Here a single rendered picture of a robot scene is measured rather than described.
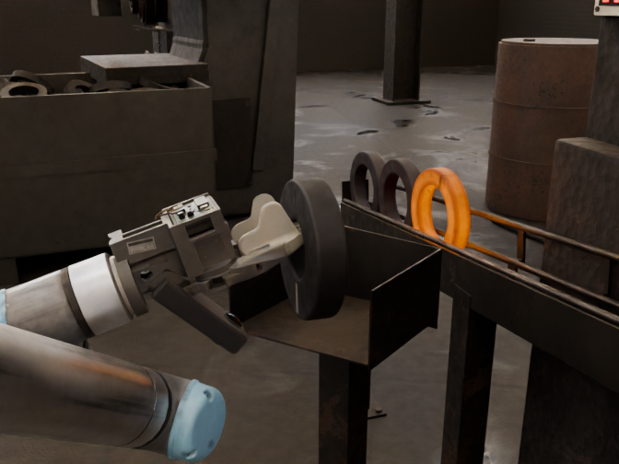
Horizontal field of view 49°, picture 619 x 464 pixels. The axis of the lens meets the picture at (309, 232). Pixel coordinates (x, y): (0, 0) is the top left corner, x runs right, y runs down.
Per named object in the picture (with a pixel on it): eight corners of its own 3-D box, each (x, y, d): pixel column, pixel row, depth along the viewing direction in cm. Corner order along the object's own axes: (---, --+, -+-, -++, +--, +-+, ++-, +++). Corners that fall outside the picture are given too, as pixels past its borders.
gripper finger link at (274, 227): (315, 189, 70) (230, 221, 68) (331, 240, 72) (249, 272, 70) (306, 182, 72) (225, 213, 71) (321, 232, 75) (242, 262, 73)
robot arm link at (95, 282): (98, 347, 67) (97, 314, 74) (143, 330, 68) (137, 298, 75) (67, 281, 64) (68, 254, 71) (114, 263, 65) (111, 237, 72)
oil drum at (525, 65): (551, 189, 410) (569, 34, 382) (622, 217, 357) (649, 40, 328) (463, 197, 393) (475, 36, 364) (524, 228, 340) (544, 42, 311)
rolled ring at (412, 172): (412, 160, 142) (426, 159, 143) (376, 156, 159) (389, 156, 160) (414, 248, 145) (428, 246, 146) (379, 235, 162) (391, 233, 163)
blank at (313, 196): (301, 170, 81) (274, 172, 80) (348, 184, 66) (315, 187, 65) (305, 296, 84) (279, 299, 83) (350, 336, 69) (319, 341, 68)
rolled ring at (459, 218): (405, 175, 144) (419, 174, 145) (416, 262, 143) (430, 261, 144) (449, 160, 126) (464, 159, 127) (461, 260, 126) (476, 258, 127)
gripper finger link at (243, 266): (287, 249, 69) (205, 281, 67) (292, 261, 70) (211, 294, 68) (275, 235, 73) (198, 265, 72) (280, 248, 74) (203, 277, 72)
